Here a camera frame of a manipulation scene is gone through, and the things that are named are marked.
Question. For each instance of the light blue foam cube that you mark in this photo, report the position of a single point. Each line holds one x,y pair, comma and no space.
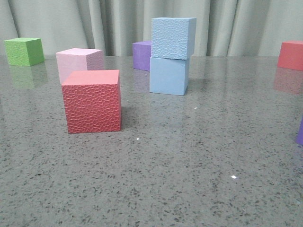
173,38

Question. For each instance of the red textured foam cube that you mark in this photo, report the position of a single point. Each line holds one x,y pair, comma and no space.
92,101

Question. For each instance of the purple foam cube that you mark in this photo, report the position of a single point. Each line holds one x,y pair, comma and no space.
141,55

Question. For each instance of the pink foam cube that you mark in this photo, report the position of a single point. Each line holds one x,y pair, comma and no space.
76,59

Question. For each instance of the grey curtain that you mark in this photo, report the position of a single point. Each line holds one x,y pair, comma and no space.
223,28

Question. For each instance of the green foam cube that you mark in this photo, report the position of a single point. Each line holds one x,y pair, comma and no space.
24,51

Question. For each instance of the purple cube at edge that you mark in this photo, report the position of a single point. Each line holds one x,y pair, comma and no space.
299,138

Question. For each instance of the red foam cube right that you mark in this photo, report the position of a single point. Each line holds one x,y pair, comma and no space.
291,55

